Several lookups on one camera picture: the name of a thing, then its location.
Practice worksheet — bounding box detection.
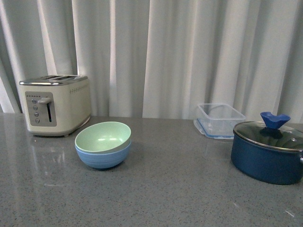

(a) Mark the clear plastic food container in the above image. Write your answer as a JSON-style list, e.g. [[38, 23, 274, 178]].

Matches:
[[194, 103, 246, 140]]

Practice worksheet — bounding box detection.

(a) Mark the blue plastic bowl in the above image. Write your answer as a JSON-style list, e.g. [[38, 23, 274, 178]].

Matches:
[[75, 141, 132, 169]]

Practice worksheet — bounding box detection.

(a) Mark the dark blue saucepan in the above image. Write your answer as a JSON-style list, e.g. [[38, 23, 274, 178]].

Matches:
[[231, 135, 303, 185]]

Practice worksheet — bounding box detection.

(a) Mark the glass lid with blue knob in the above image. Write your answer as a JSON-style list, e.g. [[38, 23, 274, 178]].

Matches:
[[233, 112, 303, 152]]

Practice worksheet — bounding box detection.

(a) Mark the cream four-slot toaster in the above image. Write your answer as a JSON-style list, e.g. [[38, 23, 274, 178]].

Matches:
[[19, 75, 91, 136]]

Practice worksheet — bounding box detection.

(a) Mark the white pleated curtain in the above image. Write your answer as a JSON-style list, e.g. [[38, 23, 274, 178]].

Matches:
[[0, 0, 303, 123]]

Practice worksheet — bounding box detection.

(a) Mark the green plastic bowl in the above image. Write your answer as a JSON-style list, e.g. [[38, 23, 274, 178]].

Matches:
[[75, 122, 131, 154]]

